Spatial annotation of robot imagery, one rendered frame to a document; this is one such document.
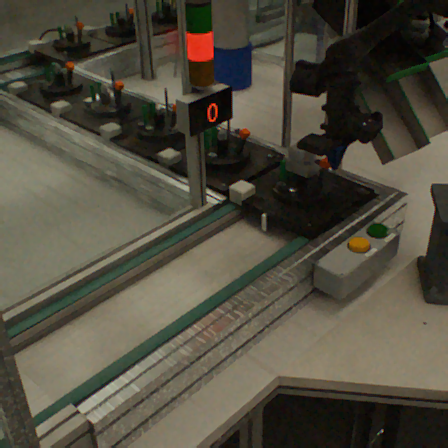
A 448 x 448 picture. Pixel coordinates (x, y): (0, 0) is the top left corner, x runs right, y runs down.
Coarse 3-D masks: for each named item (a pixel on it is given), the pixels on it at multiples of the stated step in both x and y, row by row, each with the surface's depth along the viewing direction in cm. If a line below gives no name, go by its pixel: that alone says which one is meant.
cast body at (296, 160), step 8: (296, 144) 138; (288, 152) 138; (296, 152) 137; (304, 152) 135; (288, 160) 139; (296, 160) 138; (304, 160) 136; (312, 160) 138; (288, 168) 140; (296, 168) 139; (304, 168) 137; (312, 168) 138; (304, 176) 138
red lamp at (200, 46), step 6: (186, 36) 118; (192, 36) 116; (198, 36) 116; (204, 36) 116; (210, 36) 117; (192, 42) 117; (198, 42) 117; (204, 42) 117; (210, 42) 118; (192, 48) 118; (198, 48) 117; (204, 48) 118; (210, 48) 118; (192, 54) 118; (198, 54) 118; (204, 54) 118; (210, 54) 119; (192, 60) 119; (198, 60) 119; (204, 60) 119
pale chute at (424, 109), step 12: (420, 72) 165; (432, 72) 162; (408, 84) 163; (420, 84) 165; (432, 84) 163; (408, 96) 162; (420, 96) 163; (432, 96) 164; (444, 96) 161; (420, 108) 162; (432, 108) 164; (444, 108) 162; (420, 120) 161; (432, 120) 163; (444, 120) 164; (432, 132) 161
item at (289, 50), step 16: (288, 0) 148; (352, 0) 135; (288, 16) 150; (352, 16) 137; (288, 32) 152; (288, 48) 153; (288, 64) 156; (288, 80) 158; (288, 96) 160; (288, 112) 163; (288, 128) 166; (288, 144) 168
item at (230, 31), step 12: (216, 0) 211; (228, 0) 209; (240, 0) 210; (216, 12) 213; (228, 12) 211; (240, 12) 212; (216, 24) 215; (228, 24) 214; (240, 24) 214; (216, 36) 218; (228, 36) 216; (240, 36) 217; (228, 48) 218
